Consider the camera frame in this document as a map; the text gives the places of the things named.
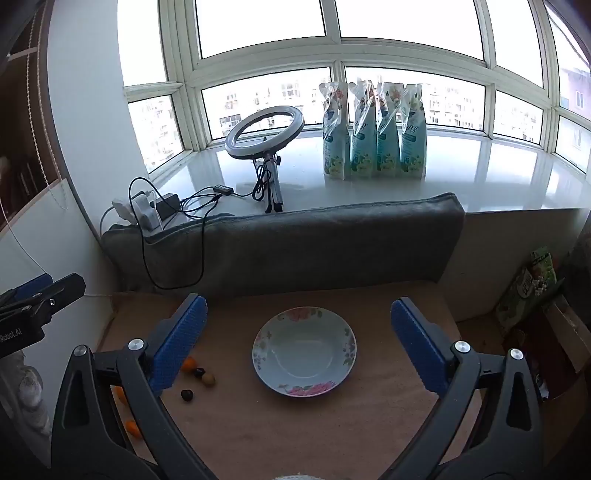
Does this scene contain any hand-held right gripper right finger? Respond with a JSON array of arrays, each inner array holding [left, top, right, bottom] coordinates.
[[379, 296, 543, 480]]

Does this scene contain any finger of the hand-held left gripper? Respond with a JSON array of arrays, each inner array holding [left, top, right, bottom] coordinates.
[[0, 273, 86, 329], [0, 273, 54, 309]]

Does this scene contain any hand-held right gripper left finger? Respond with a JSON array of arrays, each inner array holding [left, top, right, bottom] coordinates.
[[50, 294, 218, 480]]

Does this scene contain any floral white plate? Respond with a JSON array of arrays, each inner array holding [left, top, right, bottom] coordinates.
[[252, 307, 358, 398]]

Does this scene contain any white power strip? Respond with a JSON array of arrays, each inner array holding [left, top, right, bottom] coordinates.
[[112, 196, 162, 232]]

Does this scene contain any green cardboard box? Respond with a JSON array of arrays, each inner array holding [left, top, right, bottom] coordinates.
[[496, 268, 560, 331]]

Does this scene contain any peach blanket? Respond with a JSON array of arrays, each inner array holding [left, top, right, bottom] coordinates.
[[95, 281, 490, 480]]

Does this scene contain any black power adapter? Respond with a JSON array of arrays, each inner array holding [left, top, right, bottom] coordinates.
[[154, 194, 184, 219]]

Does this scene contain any red cardboard box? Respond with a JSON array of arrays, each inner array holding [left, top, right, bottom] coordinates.
[[503, 295, 591, 402]]

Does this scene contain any brown wooden shelf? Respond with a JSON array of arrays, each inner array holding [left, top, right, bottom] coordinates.
[[0, 0, 62, 232]]

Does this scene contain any grey cushion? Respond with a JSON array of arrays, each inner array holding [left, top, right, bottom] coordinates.
[[100, 193, 466, 297]]

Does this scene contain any green drink carton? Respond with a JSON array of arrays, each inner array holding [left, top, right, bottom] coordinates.
[[530, 247, 565, 280]]

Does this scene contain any white windowsill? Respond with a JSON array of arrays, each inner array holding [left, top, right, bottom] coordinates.
[[152, 129, 591, 217]]

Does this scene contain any thin white cable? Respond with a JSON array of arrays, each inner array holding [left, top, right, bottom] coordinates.
[[0, 198, 112, 297]]

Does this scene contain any long black cable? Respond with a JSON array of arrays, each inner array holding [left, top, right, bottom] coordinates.
[[128, 177, 206, 289]]

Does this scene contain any ring light cable with controller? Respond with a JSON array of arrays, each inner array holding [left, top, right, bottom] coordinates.
[[178, 159, 278, 217]]

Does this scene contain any ring light on tripod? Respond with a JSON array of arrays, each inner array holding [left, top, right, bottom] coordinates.
[[225, 105, 305, 214]]

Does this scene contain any white window frame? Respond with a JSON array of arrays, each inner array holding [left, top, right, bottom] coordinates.
[[117, 0, 591, 172]]

